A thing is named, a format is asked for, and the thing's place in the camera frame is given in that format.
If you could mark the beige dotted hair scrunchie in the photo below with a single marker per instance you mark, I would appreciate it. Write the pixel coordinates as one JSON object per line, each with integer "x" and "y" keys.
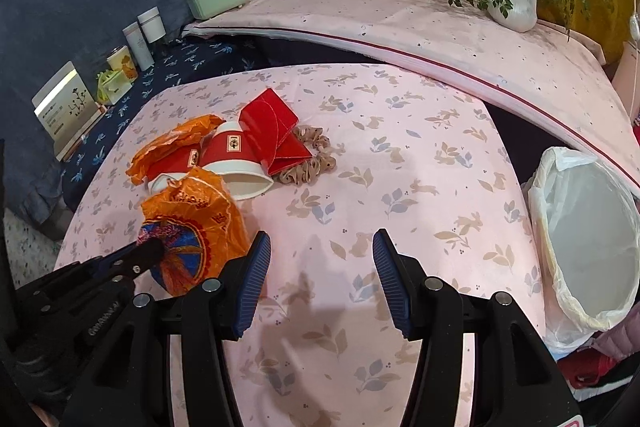
{"x": 309, "y": 170}

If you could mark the orange patterned tin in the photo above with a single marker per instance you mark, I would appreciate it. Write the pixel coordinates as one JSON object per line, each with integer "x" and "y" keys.
{"x": 121, "y": 59}

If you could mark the small green white box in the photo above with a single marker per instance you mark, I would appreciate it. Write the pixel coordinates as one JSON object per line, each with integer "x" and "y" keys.
{"x": 112, "y": 86}

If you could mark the red paper cup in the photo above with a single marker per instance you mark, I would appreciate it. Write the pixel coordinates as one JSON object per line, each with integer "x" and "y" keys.
{"x": 172, "y": 167}
{"x": 228, "y": 154}

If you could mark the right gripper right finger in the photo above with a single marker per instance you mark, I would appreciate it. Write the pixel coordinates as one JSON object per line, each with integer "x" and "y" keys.
{"x": 516, "y": 381}

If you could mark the pink appliance box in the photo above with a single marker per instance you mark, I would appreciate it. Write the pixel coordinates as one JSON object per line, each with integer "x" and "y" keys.
{"x": 626, "y": 80}

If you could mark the orange blue snack wrapper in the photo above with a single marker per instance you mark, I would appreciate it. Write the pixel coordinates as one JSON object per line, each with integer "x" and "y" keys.
{"x": 200, "y": 227}

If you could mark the tall white bottle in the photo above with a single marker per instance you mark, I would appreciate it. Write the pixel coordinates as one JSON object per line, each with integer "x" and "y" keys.
{"x": 138, "y": 46}

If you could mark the white cylindrical jar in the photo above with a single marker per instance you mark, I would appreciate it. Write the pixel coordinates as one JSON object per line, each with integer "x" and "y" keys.
{"x": 152, "y": 25}

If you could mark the pink dotted cushion mat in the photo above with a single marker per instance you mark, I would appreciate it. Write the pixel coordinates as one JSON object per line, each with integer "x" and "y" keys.
{"x": 551, "y": 77}

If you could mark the white card sign stand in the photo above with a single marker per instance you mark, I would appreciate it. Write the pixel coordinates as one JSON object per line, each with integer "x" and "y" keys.
{"x": 66, "y": 109}

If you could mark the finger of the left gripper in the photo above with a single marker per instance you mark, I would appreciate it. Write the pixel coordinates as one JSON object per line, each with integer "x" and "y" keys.
{"x": 131, "y": 260}

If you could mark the pink quilted jacket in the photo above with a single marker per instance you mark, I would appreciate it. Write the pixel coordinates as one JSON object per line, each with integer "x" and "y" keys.
{"x": 623, "y": 340}

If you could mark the trash bin with white bag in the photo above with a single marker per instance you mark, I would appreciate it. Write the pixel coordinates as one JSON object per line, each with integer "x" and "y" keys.
{"x": 586, "y": 231}

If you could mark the red paper envelope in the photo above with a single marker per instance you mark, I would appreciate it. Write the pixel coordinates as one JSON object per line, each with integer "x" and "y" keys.
{"x": 268, "y": 125}

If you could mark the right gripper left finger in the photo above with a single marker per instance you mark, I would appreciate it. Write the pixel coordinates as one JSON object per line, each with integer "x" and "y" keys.
{"x": 128, "y": 381}

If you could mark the orange plastic bag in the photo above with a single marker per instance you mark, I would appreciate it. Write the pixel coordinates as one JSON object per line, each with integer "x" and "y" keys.
{"x": 190, "y": 132}

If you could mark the navy floral cloth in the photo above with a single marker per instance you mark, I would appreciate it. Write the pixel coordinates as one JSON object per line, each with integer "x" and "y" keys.
{"x": 189, "y": 60}

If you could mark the red bag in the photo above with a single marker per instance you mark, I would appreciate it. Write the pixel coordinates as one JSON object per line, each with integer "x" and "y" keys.
{"x": 585, "y": 368}

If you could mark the pink rabbit print tablecloth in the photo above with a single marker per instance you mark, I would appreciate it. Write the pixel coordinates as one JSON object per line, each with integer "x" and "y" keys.
{"x": 414, "y": 157}

